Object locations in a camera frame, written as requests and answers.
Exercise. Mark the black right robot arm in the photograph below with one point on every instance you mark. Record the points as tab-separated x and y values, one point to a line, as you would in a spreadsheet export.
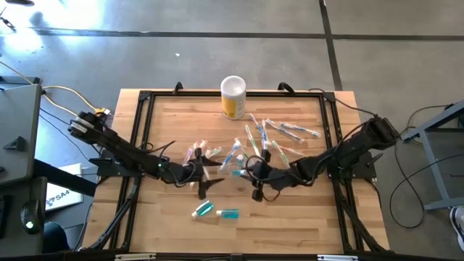
348	148

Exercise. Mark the grey desk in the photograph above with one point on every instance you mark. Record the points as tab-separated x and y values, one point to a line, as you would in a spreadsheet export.
18	108

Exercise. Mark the grey metal stand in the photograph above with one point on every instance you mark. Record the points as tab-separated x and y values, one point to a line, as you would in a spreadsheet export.
433	170

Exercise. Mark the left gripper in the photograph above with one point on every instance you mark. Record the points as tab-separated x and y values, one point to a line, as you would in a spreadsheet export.
185	174

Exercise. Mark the dark floor object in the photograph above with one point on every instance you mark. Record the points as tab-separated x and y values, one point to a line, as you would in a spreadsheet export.
20	1
7	22

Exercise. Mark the white printed sign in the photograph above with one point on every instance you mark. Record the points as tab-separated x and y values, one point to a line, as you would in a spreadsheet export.
61	195

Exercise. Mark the person's leg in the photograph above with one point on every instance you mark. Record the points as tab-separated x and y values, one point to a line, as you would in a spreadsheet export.
54	239

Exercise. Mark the person's shoe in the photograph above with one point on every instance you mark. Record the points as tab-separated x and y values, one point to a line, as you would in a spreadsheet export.
457	228

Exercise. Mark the black desk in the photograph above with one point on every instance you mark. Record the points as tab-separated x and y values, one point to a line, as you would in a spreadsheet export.
11	224

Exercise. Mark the black computer mouse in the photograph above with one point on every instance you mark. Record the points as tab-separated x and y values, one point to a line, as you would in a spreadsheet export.
30	217

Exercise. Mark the silver bracket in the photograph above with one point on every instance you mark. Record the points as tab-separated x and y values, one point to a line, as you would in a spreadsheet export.
134	257
337	258

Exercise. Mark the black bracket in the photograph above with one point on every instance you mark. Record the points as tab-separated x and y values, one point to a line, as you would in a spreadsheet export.
14	144

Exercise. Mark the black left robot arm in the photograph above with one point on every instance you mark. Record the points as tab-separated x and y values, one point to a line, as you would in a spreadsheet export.
119	148

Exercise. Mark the white yellow wipes canister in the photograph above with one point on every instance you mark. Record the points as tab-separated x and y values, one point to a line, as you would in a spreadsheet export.
233	105

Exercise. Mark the black support beam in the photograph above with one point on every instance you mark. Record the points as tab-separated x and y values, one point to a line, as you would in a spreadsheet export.
65	179

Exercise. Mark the blue mouthwash bottle white cap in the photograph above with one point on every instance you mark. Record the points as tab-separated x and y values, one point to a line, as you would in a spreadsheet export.
237	173
229	214
240	161
203	209

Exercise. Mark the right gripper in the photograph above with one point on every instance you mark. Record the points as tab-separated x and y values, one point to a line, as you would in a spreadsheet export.
273	175

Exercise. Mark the black curved clamp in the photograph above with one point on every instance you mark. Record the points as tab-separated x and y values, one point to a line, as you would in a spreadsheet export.
286	87
177	87

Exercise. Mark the black diagonal strut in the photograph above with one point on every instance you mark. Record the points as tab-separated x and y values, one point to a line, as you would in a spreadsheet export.
357	224
119	217

